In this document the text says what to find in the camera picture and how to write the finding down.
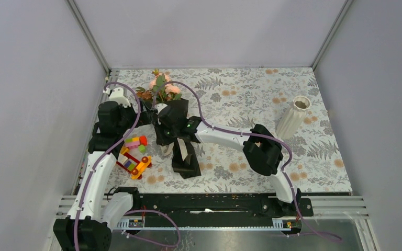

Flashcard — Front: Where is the cream ribbon with gold text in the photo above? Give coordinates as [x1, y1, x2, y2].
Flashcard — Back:
[161, 139, 195, 162]

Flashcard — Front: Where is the peach flower bouquet black wrap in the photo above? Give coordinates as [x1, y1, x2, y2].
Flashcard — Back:
[135, 69, 202, 180]

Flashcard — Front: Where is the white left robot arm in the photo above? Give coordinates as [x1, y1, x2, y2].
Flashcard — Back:
[53, 101, 151, 250]

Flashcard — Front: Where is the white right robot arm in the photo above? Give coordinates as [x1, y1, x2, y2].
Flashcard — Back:
[152, 107, 302, 215]

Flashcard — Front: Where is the white ribbed ceramic vase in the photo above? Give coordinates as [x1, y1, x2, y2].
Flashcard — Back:
[275, 96, 311, 140]

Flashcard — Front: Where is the pink and yellow block stack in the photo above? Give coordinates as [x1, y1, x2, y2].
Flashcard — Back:
[124, 137, 141, 149]

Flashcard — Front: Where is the red toy block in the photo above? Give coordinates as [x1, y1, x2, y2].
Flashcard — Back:
[139, 135, 148, 146]

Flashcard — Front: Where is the green toy block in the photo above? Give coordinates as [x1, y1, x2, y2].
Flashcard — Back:
[138, 145, 147, 153]

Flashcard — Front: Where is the orange toy block cart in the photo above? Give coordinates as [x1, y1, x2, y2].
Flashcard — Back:
[116, 147, 152, 180]

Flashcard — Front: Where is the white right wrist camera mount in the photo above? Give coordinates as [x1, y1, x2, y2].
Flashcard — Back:
[155, 103, 167, 124]

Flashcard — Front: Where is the aluminium frame rail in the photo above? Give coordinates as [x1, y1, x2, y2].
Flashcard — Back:
[65, 0, 111, 76]

